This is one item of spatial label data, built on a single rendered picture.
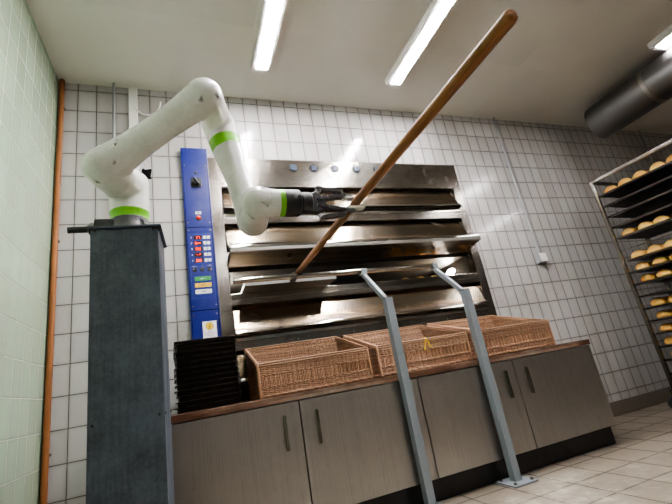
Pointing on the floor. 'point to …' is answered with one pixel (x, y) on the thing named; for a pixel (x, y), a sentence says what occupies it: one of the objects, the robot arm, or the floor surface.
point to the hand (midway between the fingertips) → (354, 203)
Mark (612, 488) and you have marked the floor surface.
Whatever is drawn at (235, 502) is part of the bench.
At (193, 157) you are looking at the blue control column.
